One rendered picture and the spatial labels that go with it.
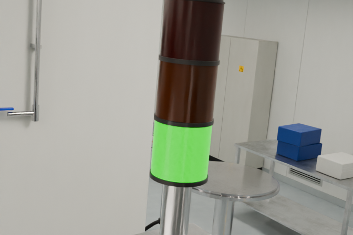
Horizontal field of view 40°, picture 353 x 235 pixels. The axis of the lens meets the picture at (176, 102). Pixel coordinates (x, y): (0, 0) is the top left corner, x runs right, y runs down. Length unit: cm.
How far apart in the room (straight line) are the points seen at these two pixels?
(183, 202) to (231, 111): 720
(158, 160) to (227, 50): 729
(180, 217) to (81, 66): 153
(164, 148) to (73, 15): 152
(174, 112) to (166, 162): 4
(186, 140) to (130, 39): 163
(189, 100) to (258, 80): 692
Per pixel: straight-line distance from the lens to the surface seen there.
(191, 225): 58
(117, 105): 203
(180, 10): 38
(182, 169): 40
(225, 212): 453
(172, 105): 39
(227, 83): 767
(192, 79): 39
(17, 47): 182
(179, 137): 39
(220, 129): 784
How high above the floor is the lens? 234
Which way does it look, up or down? 10 degrees down
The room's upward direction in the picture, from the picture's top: 5 degrees clockwise
